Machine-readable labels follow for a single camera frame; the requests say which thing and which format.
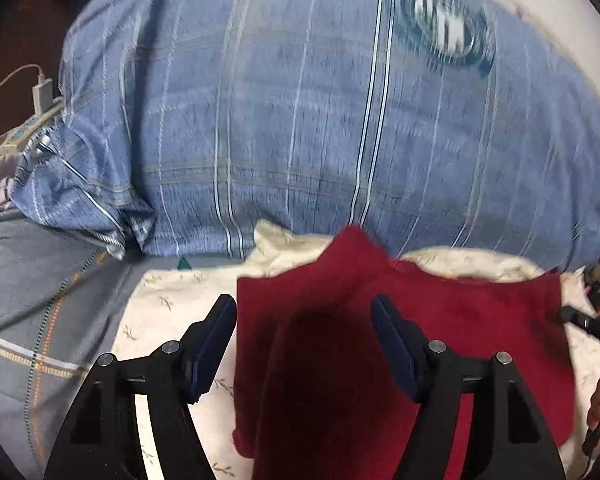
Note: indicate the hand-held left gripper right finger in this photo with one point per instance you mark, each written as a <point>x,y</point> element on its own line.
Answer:
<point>395,355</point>

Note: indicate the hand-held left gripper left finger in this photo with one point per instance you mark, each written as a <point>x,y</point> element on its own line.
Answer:
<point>212,355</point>

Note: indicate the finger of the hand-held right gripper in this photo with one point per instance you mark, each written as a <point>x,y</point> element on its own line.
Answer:
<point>580,319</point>

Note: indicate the red knit garment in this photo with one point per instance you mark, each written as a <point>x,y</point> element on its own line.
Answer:
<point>320,360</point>

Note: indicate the cream leaf-print cloth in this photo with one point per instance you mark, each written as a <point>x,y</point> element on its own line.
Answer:
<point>170,300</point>

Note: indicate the grey striped star bed sheet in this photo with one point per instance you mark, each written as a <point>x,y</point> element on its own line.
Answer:
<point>30,285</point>

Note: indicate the blue plaid pillow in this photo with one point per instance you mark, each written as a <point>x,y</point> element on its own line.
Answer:
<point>280,110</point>

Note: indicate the white power strip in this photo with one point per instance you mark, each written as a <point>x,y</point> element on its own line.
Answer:
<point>22,132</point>

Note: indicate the white charger plug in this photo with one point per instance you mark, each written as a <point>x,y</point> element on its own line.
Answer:
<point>42,92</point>

